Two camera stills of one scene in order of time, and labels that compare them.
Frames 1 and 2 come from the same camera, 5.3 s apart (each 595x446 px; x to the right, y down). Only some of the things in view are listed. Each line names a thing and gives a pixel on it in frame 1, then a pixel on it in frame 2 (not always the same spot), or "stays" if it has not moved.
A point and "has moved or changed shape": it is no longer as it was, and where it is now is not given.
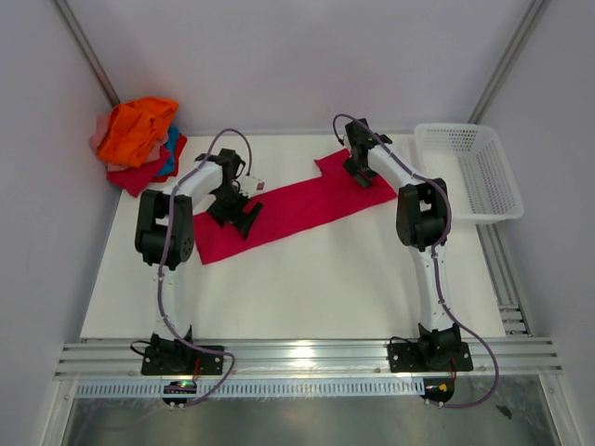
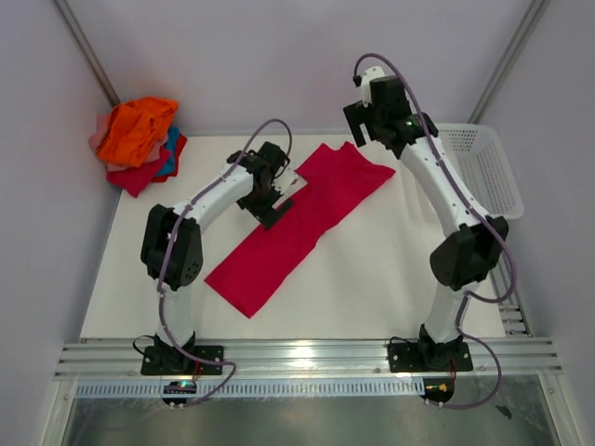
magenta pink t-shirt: (293, 209) has moved or changed shape
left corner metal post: (85, 47) stays
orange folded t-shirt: (133, 128) stays
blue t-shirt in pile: (172, 140) stays
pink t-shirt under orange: (103, 121) stays
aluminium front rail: (310, 359) stays
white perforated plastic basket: (472, 160) stays
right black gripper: (353, 168) -> (356, 115)
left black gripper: (222, 216) -> (266, 215)
